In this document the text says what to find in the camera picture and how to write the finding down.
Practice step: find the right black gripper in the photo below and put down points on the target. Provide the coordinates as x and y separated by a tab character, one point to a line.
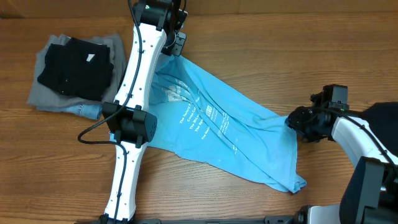
300	121

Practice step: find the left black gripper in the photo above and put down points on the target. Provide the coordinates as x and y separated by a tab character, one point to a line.
176	48

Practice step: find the light blue printed t-shirt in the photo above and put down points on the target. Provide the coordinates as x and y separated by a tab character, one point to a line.
200	118

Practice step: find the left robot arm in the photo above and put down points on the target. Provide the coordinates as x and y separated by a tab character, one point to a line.
156	32

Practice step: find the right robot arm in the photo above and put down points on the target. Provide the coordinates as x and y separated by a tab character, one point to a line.
367	139

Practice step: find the black garment at right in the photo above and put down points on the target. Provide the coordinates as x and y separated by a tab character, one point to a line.
382	119

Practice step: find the black folded shirt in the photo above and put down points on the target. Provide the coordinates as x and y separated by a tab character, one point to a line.
78	68

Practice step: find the folded blue jeans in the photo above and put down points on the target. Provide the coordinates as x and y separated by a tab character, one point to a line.
84	110

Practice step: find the grey folded garment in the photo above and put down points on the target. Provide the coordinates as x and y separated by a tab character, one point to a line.
42	96

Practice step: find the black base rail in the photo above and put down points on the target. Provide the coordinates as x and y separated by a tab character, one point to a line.
202	221

